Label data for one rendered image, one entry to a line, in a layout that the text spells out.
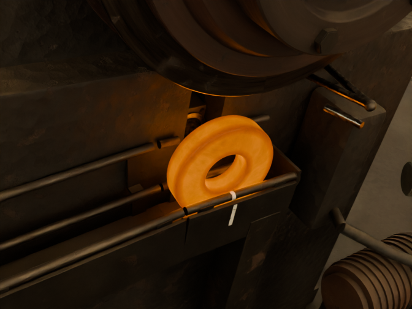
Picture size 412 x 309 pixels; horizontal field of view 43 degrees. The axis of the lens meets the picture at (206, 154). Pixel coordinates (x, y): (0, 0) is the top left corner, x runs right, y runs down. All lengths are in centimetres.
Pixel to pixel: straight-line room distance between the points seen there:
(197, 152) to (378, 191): 146
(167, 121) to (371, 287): 46
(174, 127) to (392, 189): 148
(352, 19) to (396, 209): 153
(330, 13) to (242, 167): 31
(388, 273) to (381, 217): 98
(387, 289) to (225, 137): 44
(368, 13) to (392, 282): 56
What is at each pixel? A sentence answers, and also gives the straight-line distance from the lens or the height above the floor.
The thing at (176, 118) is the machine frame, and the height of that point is 79.
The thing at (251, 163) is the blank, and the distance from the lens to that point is 74.
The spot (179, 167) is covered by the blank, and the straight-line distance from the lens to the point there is 68.
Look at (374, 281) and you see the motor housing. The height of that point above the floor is 53.
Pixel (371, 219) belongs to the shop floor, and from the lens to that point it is 193.
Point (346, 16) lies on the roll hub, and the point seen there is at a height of 101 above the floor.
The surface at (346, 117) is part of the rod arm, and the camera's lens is 65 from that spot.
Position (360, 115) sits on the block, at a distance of 82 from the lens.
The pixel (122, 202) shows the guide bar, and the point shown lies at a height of 70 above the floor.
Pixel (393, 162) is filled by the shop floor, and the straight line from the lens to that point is 225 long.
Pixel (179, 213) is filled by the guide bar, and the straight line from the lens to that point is 69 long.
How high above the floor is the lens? 119
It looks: 37 degrees down
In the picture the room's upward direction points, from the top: 12 degrees clockwise
